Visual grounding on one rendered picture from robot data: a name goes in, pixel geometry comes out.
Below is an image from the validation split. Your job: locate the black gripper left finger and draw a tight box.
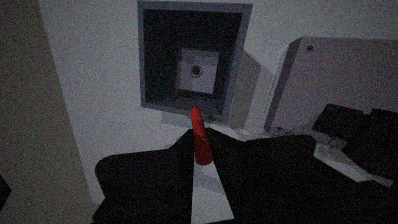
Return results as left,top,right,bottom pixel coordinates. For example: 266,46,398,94
95,129,195,224

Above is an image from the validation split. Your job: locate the red peg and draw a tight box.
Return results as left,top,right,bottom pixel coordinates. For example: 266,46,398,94
191,107,213,166

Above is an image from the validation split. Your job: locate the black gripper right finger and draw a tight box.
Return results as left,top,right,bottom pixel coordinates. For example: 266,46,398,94
205,127,316,218

